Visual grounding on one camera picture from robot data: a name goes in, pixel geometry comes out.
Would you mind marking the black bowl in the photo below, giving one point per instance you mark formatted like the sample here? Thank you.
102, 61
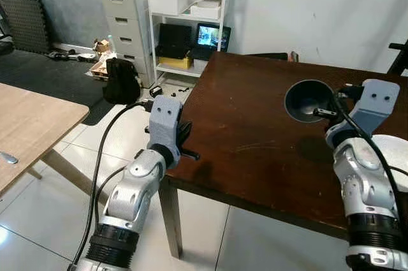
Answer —
306, 100

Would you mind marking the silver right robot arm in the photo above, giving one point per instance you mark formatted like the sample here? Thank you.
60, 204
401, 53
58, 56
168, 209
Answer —
366, 201

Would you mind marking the small black adapter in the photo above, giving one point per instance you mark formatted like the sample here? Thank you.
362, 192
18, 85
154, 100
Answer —
155, 91

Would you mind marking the black metal stand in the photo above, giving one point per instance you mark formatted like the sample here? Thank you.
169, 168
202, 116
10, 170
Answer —
400, 60

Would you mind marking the dark brown wooden table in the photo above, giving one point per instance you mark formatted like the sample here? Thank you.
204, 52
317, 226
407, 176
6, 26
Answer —
255, 137

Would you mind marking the yellow box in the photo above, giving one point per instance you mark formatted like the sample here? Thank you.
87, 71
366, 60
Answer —
174, 63

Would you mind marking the white bowl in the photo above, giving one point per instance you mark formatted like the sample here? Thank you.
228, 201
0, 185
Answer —
392, 156

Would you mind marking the black chair back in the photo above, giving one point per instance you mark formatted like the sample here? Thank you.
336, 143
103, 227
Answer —
271, 56

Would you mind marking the black bag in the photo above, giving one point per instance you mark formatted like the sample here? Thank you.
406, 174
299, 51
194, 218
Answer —
121, 83

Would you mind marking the black case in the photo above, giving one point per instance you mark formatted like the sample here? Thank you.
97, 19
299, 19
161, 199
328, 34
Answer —
174, 40

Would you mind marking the open laptop with lit screen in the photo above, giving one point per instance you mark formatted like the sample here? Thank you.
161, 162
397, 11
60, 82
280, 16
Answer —
210, 38

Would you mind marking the white metal shelf rack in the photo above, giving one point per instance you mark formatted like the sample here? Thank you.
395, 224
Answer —
152, 41

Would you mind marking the cardboard clutter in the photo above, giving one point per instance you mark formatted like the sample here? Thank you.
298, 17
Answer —
102, 60

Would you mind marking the white drawer cabinet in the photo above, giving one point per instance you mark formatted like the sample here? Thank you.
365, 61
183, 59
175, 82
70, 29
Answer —
124, 29

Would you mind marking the small flat white box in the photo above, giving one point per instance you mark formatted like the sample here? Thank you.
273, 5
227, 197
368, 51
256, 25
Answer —
205, 9

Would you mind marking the black power strip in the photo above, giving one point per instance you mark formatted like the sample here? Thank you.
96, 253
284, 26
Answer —
73, 56

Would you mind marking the light wooden table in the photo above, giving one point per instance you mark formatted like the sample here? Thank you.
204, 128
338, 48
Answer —
35, 124

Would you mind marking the black floor mat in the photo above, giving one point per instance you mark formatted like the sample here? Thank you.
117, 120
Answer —
44, 80

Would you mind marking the small metal utensil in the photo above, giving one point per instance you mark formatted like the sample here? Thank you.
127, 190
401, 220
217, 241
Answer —
9, 157

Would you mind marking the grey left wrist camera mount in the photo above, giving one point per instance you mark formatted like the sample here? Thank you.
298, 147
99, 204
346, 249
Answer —
164, 121

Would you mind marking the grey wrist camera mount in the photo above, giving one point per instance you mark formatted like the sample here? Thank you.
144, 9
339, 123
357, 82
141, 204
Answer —
164, 121
376, 102

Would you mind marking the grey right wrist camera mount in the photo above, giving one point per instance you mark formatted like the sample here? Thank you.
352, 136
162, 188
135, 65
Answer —
376, 102

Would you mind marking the black foam wall panel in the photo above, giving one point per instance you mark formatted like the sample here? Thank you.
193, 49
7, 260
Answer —
22, 9

